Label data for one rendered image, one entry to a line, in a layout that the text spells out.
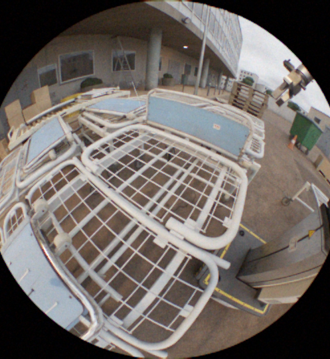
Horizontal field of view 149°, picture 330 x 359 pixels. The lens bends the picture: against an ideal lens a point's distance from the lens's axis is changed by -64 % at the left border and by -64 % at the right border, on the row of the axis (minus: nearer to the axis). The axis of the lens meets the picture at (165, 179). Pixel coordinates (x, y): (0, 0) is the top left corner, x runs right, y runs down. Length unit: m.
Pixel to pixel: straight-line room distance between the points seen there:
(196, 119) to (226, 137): 0.20
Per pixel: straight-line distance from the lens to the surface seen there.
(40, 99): 3.73
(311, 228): 0.52
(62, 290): 0.42
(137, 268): 0.89
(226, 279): 0.70
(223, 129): 0.76
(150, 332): 1.00
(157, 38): 6.69
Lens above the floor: 0.89
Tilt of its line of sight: 47 degrees down
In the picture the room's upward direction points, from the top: 7 degrees clockwise
